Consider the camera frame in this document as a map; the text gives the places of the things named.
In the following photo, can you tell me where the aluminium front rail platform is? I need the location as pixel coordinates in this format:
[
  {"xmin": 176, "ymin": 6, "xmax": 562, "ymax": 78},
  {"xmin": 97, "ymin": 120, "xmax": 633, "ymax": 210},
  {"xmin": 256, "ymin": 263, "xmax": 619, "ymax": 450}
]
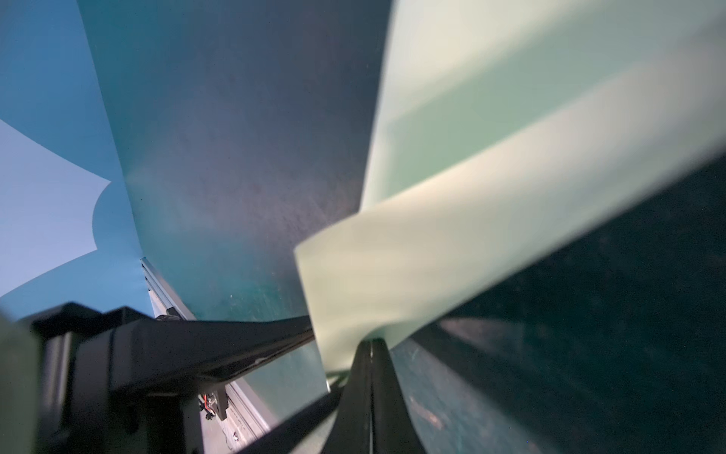
[{"xmin": 138, "ymin": 256, "xmax": 285, "ymax": 454}]

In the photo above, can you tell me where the light green paper sheet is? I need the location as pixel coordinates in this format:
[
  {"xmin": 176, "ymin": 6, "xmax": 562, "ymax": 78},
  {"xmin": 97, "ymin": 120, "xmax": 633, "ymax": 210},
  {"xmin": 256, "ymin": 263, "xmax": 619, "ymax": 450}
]
[{"xmin": 295, "ymin": 1, "xmax": 725, "ymax": 376}]

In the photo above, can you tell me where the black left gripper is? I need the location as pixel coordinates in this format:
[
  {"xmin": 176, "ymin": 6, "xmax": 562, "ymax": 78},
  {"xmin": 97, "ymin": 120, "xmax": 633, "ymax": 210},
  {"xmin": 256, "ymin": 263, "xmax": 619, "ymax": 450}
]
[{"xmin": 21, "ymin": 303, "xmax": 315, "ymax": 453}]

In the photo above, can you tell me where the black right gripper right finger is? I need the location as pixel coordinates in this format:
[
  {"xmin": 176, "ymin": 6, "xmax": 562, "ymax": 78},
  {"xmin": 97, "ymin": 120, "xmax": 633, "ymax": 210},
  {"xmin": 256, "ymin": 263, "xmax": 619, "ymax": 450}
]
[{"xmin": 372, "ymin": 339, "xmax": 425, "ymax": 454}]

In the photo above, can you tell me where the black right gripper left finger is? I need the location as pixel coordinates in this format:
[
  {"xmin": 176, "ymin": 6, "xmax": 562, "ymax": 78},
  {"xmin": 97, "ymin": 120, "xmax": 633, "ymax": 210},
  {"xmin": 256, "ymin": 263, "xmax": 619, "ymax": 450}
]
[{"xmin": 321, "ymin": 340, "xmax": 372, "ymax": 454}]

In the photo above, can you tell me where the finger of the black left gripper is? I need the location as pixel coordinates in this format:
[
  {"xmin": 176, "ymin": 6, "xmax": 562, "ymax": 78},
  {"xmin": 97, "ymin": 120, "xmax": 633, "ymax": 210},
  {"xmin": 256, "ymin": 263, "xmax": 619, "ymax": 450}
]
[{"xmin": 239, "ymin": 387, "xmax": 343, "ymax": 454}]

